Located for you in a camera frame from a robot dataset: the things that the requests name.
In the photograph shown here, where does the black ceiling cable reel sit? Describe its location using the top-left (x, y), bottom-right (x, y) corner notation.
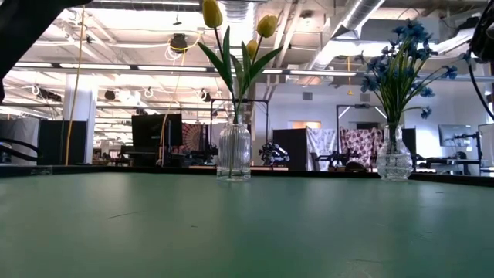
top-left (168, 32), bottom-right (189, 54)

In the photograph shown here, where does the pink dotted cloth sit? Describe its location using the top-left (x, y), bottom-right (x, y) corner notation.
top-left (339, 126), bottom-right (381, 167)

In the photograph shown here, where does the grey computer monitor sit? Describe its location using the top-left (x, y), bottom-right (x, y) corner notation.
top-left (438, 123), bottom-right (474, 148)

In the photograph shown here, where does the background desk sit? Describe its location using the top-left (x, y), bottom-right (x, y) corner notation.
top-left (411, 152), bottom-right (494, 177)

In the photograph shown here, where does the black square panel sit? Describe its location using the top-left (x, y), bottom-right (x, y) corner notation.
top-left (272, 128), bottom-right (309, 171)

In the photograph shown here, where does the slanted silver ceiling duct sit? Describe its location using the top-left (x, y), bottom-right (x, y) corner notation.
top-left (304, 0), bottom-right (387, 84)

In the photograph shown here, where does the white patterned cloth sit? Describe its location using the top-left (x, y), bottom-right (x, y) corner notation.
top-left (306, 127), bottom-right (337, 171)

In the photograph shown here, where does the black cable loop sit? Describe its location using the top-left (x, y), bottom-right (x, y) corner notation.
top-left (0, 137), bottom-right (42, 162)

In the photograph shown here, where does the black partition panel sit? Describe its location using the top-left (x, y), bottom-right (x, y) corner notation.
top-left (37, 120), bottom-right (89, 166)

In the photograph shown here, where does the white monitor back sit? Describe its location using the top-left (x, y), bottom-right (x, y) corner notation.
top-left (477, 122), bottom-right (494, 169)

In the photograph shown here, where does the red mandala cloth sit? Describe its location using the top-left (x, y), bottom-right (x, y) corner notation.
top-left (169, 122), bottom-right (209, 154)

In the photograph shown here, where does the yellow hanging cable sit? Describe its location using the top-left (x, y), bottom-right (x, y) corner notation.
top-left (64, 5), bottom-right (86, 166)

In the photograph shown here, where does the clear round glass vase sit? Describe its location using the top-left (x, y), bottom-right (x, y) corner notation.
top-left (376, 123), bottom-right (414, 182)

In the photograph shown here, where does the black metal rack frame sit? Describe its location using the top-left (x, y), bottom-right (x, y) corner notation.
top-left (335, 103), bottom-right (381, 155)
top-left (209, 98), bottom-right (270, 167)

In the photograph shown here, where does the white pillar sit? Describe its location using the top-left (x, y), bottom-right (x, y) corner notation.
top-left (63, 73), bottom-right (97, 123)

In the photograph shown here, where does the long ceiling light strip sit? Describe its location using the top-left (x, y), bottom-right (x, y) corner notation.
top-left (13, 60), bottom-right (358, 78)

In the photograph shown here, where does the black screen panel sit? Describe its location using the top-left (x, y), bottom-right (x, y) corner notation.
top-left (130, 113), bottom-right (184, 167)

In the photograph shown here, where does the clear ribbed glass vase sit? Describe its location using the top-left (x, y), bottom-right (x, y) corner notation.
top-left (215, 115), bottom-right (252, 183)

